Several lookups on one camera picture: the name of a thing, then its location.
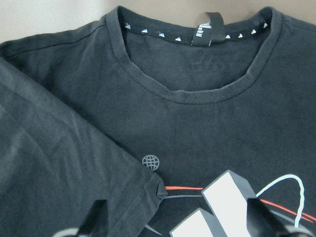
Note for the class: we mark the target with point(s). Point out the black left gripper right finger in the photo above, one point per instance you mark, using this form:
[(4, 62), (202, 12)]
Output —
[(260, 222)]

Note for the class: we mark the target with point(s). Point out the black printed t-shirt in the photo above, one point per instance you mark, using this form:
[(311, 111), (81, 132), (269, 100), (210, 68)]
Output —
[(145, 114)]

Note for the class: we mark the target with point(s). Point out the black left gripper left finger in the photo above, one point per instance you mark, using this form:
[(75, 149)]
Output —
[(96, 222)]

